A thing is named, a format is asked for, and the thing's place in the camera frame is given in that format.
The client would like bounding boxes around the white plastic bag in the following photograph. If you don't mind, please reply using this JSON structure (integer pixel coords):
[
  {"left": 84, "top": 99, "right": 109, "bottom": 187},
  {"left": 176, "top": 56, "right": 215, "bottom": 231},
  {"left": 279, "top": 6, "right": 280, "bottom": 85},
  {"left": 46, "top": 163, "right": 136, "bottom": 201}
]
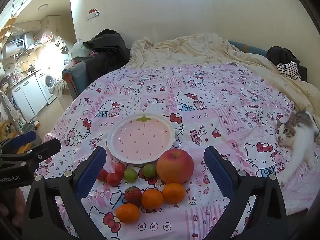
[{"left": 71, "top": 38, "right": 87, "bottom": 58}]

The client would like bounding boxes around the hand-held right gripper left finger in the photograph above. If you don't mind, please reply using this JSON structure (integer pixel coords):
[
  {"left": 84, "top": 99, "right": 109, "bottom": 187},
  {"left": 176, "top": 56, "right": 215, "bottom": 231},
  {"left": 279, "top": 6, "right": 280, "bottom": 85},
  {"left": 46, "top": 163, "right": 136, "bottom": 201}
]
[{"left": 22, "top": 146, "right": 107, "bottom": 240}]

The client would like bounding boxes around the cream blanket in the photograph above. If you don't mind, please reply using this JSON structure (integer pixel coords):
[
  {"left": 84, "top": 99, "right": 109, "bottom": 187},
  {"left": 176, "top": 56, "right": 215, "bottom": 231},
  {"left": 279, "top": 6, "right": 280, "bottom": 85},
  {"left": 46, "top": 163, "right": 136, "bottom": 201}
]
[{"left": 129, "top": 32, "right": 320, "bottom": 120}]

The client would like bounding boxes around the person's left hand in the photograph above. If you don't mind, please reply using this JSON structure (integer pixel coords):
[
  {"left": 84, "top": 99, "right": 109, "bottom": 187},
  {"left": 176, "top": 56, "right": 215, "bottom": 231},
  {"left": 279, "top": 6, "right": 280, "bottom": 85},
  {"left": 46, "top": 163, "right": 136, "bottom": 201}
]
[{"left": 0, "top": 187, "right": 27, "bottom": 228}]

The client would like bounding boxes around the orange tangerine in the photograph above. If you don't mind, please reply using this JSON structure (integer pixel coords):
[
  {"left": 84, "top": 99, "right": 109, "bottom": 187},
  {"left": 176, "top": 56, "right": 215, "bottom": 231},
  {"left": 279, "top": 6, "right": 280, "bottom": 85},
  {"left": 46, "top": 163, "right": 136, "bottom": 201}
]
[
  {"left": 162, "top": 183, "right": 186, "bottom": 204},
  {"left": 115, "top": 203, "right": 140, "bottom": 223},
  {"left": 141, "top": 189, "right": 164, "bottom": 210}
]

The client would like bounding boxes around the striped shirt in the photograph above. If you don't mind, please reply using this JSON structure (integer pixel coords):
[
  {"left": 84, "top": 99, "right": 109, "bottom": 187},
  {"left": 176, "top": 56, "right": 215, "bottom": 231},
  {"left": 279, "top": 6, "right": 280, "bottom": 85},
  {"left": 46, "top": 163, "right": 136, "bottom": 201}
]
[{"left": 276, "top": 60, "right": 302, "bottom": 80}]

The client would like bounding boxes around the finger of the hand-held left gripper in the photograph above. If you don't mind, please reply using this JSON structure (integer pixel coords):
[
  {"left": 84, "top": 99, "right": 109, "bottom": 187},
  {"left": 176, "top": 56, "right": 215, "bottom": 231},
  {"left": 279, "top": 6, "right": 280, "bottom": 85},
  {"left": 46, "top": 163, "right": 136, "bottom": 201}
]
[
  {"left": 15, "top": 138, "right": 62, "bottom": 167},
  {"left": 0, "top": 131, "right": 37, "bottom": 153}
]

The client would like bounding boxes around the white water heater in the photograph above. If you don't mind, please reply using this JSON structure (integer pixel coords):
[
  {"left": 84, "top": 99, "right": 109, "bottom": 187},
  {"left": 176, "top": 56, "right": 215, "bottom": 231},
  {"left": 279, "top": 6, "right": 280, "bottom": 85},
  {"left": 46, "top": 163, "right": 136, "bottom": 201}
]
[{"left": 2, "top": 32, "right": 34, "bottom": 55}]

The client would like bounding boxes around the dark cloth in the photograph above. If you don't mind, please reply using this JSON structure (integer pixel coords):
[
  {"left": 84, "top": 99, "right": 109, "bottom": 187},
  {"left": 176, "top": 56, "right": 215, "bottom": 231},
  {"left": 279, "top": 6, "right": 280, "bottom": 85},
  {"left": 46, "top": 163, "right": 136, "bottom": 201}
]
[{"left": 266, "top": 46, "right": 300, "bottom": 67}]

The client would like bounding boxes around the red strawberry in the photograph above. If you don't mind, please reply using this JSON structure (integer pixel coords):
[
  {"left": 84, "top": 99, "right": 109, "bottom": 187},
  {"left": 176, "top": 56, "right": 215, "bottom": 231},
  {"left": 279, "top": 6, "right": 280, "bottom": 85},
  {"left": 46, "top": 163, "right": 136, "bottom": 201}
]
[{"left": 124, "top": 186, "right": 142, "bottom": 207}]

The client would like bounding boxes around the white washing machine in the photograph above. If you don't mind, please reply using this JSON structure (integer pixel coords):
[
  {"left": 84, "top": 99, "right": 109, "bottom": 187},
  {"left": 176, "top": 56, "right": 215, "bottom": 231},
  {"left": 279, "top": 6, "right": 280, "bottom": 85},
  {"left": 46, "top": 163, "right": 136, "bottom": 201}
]
[{"left": 36, "top": 70, "right": 59, "bottom": 105}]

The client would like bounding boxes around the pink cartoon printed blanket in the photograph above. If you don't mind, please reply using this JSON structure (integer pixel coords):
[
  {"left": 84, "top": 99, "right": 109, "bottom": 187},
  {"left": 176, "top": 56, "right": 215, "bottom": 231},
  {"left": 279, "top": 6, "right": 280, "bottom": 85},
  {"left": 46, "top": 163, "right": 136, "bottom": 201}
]
[{"left": 34, "top": 64, "right": 310, "bottom": 240}]

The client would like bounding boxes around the teal cushion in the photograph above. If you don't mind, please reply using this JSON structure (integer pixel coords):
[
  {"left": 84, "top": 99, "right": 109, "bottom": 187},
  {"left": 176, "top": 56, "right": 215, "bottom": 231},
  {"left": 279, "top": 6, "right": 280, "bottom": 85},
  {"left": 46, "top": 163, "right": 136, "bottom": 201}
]
[{"left": 227, "top": 40, "right": 268, "bottom": 58}]

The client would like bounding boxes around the dark blue sofa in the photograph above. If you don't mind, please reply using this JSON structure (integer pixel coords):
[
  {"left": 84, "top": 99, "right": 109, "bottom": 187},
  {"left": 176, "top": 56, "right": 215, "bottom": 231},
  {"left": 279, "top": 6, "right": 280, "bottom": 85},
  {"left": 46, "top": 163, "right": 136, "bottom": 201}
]
[{"left": 62, "top": 49, "right": 131, "bottom": 100}]

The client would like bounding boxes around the green grape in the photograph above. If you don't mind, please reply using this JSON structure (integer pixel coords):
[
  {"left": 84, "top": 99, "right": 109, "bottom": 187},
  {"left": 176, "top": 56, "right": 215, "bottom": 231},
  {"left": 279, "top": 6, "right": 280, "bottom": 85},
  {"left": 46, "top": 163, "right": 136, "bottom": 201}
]
[
  {"left": 142, "top": 164, "right": 157, "bottom": 179},
  {"left": 124, "top": 168, "right": 138, "bottom": 182}
]

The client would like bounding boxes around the pink strawberry-pattern plate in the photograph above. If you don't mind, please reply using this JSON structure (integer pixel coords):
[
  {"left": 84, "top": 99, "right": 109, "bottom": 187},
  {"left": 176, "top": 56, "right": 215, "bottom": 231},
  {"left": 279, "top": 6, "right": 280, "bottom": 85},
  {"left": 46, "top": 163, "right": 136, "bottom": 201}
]
[{"left": 107, "top": 114, "right": 175, "bottom": 165}]

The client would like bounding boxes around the white kitchen cabinet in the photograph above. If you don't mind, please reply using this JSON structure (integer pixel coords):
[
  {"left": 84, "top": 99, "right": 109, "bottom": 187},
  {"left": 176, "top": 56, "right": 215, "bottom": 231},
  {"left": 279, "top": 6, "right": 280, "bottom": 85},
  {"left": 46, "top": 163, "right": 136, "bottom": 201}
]
[{"left": 11, "top": 76, "right": 48, "bottom": 122}]

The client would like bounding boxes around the white and tabby cat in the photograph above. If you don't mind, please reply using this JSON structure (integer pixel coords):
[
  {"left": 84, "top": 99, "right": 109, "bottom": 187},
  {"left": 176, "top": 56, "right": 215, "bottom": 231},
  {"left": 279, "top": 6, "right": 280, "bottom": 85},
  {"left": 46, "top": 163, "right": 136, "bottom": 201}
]
[{"left": 276, "top": 110, "right": 320, "bottom": 188}]

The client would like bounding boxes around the black bag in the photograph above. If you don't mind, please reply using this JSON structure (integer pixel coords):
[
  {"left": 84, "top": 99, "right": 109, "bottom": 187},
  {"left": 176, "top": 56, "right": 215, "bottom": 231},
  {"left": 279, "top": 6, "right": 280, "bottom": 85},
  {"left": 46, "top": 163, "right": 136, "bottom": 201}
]
[{"left": 83, "top": 29, "right": 127, "bottom": 55}]

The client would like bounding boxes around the red apple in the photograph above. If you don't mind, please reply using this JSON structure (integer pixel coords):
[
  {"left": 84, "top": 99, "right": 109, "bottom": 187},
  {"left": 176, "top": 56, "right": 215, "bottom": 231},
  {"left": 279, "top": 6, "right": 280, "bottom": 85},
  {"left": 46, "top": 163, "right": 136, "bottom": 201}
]
[{"left": 157, "top": 148, "right": 195, "bottom": 184}]

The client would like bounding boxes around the beige tall cupboard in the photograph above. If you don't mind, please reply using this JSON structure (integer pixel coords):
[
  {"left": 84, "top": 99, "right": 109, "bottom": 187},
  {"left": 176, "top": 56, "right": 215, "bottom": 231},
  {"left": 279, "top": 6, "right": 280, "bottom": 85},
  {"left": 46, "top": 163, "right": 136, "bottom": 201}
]
[{"left": 46, "top": 15, "right": 75, "bottom": 53}]

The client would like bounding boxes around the red house wall sticker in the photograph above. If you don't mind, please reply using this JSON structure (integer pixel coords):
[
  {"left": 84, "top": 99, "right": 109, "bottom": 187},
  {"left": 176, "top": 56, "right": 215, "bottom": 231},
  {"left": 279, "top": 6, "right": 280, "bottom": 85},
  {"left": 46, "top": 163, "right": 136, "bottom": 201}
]
[{"left": 86, "top": 9, "right": 100, "bottom": 20}]

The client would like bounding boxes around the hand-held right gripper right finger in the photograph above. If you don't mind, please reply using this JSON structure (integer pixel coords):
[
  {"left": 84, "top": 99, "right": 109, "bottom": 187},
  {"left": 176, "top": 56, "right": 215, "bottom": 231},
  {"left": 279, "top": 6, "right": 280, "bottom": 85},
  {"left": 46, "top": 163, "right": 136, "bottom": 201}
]
[{"left": 204, "top": 146, "right": 288, "bottom": 240}]

